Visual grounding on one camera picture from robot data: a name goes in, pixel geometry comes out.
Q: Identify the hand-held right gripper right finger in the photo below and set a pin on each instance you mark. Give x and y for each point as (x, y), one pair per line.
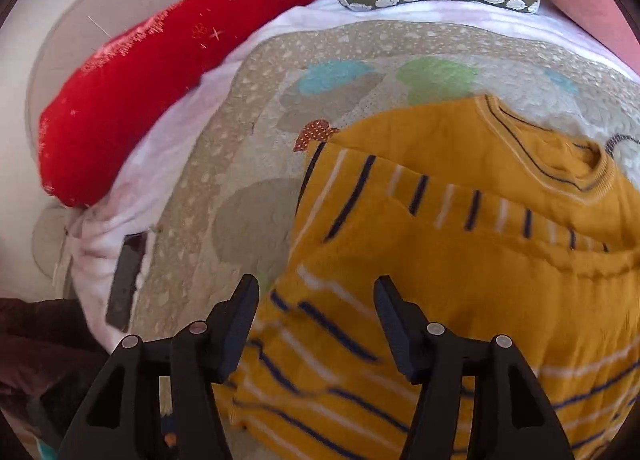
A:
(400, 335)

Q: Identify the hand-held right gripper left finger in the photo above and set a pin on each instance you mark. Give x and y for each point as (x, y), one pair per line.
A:
(235, 335)

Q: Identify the yellow striped knit sweater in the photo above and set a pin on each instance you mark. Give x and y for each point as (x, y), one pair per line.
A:
(450, 265)

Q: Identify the black smartphone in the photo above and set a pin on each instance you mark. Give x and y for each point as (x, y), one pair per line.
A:
(125, 280)

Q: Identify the dark red cloth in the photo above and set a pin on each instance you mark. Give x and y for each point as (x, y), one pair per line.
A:
(40, 355)

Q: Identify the white pink blanket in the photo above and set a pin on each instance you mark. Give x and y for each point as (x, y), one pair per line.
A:
(165, 149)

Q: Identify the beige patchwork quilt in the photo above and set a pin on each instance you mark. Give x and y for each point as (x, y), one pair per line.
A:
(250, 114)

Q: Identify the red floral duvet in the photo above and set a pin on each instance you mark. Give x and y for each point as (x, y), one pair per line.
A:
(125, 104)

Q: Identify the beige round headboard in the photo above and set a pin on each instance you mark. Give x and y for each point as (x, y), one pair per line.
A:
(75, 39)

